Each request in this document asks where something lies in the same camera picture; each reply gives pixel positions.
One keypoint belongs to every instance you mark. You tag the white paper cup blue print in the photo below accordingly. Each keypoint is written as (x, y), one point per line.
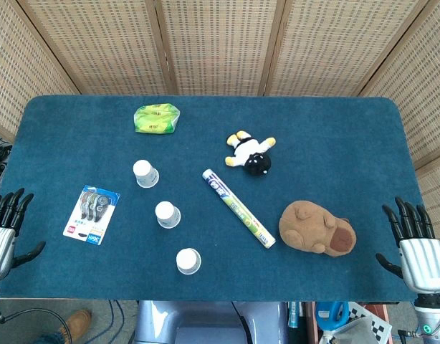
(145, 174)
(167, 215)
(188, 261)

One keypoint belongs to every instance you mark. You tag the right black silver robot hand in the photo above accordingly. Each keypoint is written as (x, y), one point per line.
(420, 261)

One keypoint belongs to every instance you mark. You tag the green cling film roll box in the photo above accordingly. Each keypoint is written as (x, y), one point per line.
(238, 208)

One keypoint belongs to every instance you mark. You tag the blue plastic tool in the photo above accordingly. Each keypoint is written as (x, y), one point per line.
(329, 313)

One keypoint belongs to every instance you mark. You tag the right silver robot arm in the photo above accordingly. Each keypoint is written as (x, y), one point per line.
(429, 311)

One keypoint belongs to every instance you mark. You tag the grey cloth bag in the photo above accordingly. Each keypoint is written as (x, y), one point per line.
(352, 333)

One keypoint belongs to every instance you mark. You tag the green tissue pack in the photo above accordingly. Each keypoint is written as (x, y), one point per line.
(156, 119)

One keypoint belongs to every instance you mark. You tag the blue carpet table mat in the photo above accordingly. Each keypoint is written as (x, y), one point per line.
(241, 286)

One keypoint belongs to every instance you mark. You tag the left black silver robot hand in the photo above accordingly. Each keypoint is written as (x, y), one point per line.
(1, 247)

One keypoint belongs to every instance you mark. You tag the brown capybara plush toy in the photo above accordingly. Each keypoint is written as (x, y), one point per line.
(309, 229)

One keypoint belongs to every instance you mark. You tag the woven rattan folding screen panel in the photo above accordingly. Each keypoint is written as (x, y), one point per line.
(12, 71)
(342, 43)
(220, 43)
(420, 89)
(98, 43)

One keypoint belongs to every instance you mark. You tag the black white checkerboard sheet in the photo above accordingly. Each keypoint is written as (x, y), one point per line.
(379, 324)

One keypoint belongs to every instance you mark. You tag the grey blue robot torso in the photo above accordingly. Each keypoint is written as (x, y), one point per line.
(205, 322)

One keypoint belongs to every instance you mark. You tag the correction tape blister pack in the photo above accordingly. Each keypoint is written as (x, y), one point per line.
(91, 215)

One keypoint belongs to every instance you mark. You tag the tan leather shoe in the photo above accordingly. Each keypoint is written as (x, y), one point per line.
(78, 324)

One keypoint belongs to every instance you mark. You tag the black white yellow plush toy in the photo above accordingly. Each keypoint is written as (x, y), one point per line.
(250, 152)

